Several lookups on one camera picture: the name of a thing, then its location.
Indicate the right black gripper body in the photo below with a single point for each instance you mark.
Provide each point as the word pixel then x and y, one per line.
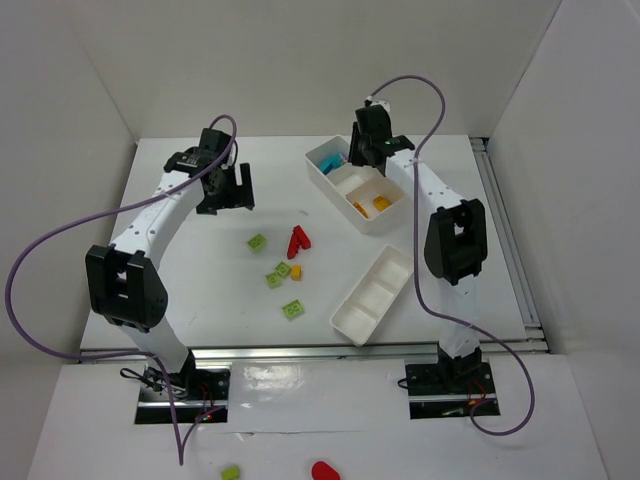
pixel 364 151

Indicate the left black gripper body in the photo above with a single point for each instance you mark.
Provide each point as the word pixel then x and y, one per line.
pixel 232 196

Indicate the teal lego brick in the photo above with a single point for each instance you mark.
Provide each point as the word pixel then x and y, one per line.
pixel 330 163

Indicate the green lego brick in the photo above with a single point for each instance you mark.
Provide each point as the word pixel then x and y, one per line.
pixel 293 309
pixel 257 242

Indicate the round orange patterned piece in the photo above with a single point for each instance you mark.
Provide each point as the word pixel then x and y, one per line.
pixel 361 209

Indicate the white divided tray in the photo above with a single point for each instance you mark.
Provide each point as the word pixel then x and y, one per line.
pixel 348 184
pixel 369 301

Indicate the red stepped lego brick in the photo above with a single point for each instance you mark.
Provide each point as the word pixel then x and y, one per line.
pixel 298 240

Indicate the small green lego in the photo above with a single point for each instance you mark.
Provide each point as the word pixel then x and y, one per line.
pixel 282 269
pixel 273 280

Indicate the small yellow lego brick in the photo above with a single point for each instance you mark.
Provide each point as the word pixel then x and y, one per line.
pixel 296 272

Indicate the yellow rectangular lego brick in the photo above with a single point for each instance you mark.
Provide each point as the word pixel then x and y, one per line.
pixel 381 203

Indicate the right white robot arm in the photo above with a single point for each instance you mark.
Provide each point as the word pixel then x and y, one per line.
pixel 449 236

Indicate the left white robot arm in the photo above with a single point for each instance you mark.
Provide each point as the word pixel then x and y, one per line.
pixel 124 284

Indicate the green lego outside workspace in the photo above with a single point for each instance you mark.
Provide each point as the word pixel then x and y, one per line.
pixel 230 473

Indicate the red object outside workspace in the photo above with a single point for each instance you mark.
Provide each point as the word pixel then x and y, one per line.
pixel 321 470

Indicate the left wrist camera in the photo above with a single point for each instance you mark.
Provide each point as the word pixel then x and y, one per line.
pixel 214 142

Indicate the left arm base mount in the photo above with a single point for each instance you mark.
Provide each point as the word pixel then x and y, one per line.
pixel 206 397

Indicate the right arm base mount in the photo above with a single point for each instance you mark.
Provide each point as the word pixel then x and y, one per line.
pixel 429 397

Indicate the aluminium rail frame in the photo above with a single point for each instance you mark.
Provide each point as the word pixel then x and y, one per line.
pixel 218 294

